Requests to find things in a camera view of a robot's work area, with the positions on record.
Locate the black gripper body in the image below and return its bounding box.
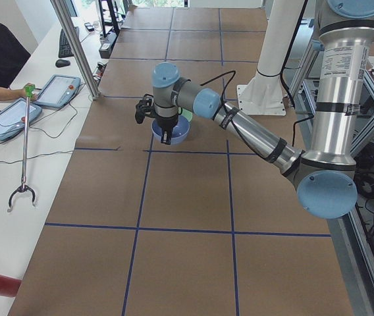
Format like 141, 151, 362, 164
156, 115, 178, 132

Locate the blue bowl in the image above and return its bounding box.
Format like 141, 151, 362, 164
151, 115, 190, 145

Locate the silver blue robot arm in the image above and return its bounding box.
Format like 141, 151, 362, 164
151, 1, 374, 219

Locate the green bowl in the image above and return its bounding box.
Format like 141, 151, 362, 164
178, 107, 193, 122

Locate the person's hand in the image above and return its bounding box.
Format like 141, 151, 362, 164
20, 88, 38, 101

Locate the brown paper table cover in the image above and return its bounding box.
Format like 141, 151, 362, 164
10, 8, 353, 315

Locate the far teach pendant tablet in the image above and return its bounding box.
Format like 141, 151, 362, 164
34, 74, 81, 109

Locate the teach pendant tablet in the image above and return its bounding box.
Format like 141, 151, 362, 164
34, 74, 81, 109
0, 98, 26, 141

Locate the black computer mouse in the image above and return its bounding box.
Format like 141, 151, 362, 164
55, 59, 70, 68

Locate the black keyboard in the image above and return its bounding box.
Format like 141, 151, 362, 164
58, 29, 74, 59

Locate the near teach pendant tablet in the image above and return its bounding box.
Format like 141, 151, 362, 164
0, 98, 26, 141

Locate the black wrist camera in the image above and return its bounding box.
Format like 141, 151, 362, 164
135, 94, 156, 124

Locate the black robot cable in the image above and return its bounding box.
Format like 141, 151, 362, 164
200, 70, 316, 145

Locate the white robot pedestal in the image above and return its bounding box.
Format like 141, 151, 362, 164
237, 0, 307, 116

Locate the green handled reacher grabber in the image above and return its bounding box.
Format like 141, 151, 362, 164
7, 84, 36, 213

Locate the aluminium frame post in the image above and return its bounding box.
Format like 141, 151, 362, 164
50, 0, 100, 100

